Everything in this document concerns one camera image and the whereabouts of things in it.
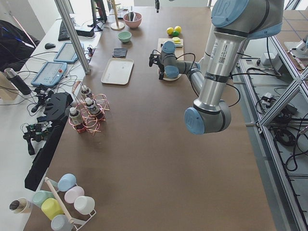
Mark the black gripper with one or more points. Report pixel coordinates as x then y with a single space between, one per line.
160 68

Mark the white round plate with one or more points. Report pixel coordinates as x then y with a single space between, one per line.
171 74

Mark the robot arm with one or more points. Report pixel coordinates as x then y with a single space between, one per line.
183 65
234 22

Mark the cream rabbit tray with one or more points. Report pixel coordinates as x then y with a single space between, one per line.
117 71

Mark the wooden cutting board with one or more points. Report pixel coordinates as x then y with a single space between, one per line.
179 51

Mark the green lime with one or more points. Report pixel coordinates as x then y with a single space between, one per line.
175 33

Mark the upper yellow lemon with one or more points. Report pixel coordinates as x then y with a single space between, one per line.
170 31

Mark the yellow lemon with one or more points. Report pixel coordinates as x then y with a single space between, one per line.
170 31
178 28

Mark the lower yellow lemon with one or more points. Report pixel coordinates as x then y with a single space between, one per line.
178 28

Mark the folded grey cloth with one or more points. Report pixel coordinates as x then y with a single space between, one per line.
120 52

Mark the green bowl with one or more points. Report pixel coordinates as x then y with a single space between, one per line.
124 36

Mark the pink bowl with ice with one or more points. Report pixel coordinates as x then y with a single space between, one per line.
135 23

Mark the wooden cup stand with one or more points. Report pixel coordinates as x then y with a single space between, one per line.
117 25

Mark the metal ice scoop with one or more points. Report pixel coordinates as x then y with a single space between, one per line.
132 16

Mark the tea bottle front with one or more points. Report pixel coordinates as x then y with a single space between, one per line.
94 109

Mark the tea bottle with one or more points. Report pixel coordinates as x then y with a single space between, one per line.
94 109
86 92
77 120

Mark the tea bottle back right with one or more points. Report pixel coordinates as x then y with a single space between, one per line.
86 92

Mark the far blue teach pendant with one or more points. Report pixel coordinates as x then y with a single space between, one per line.
66 54

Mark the blue teach pendant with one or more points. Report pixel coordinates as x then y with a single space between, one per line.
50 74
66 54

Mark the tea bottle back left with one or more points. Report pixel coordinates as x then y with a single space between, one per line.
77 120

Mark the black keyboard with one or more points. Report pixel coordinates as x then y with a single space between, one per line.
63 33

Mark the near blue teach pendant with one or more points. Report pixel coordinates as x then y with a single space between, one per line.
50 74

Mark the black computer mouse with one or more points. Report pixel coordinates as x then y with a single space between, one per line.
49 46

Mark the blue mug top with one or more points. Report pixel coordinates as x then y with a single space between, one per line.
66 182

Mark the blue mug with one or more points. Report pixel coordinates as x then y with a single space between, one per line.
66 182
61 223

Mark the pink mug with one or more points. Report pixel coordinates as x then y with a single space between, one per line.
72 194

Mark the black thermos bottle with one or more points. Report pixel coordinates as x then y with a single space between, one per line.
17 81

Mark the white mug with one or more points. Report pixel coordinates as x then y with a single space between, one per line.
84 204

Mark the white mug rack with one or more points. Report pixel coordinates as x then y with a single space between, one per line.
78 220

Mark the yellow mug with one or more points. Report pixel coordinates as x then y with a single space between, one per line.
51 208

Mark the green mug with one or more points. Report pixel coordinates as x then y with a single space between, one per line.
40 197

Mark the blue mug bottom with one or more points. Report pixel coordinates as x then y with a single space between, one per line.
61 223

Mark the paper coffee cup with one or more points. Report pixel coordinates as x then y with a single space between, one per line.
21 205

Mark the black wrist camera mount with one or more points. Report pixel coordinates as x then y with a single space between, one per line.
154 59

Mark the aluminium frame post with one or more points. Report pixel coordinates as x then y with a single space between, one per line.
65 15

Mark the copper wire bottle rack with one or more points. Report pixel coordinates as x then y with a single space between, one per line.
92 124

